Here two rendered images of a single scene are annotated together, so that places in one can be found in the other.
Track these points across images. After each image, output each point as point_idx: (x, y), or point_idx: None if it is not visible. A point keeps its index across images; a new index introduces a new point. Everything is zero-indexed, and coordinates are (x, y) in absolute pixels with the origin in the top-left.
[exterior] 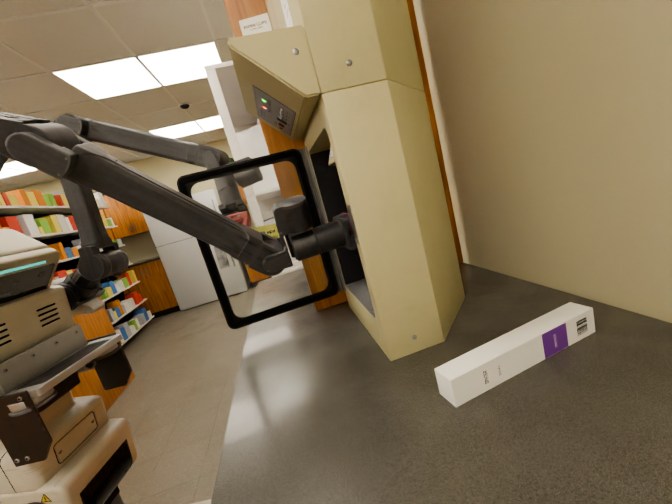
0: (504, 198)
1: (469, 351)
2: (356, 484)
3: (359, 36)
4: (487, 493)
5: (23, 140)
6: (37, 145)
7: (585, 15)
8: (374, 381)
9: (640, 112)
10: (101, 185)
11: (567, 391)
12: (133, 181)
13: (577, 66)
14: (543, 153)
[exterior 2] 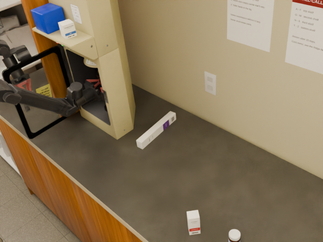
0: (149, 61)
1: (144, 133)
2: (124, 172)
3: (110, 36)
4: (153, 163)
5: (10, 96)
6: (13, 96)
7: (176, 23)
8: (115, 147)
9: (188, 57)
10: (20, 101)
11: (167, 139)
12: (30, 96)
13: (174, 34)
14: (164, 53)
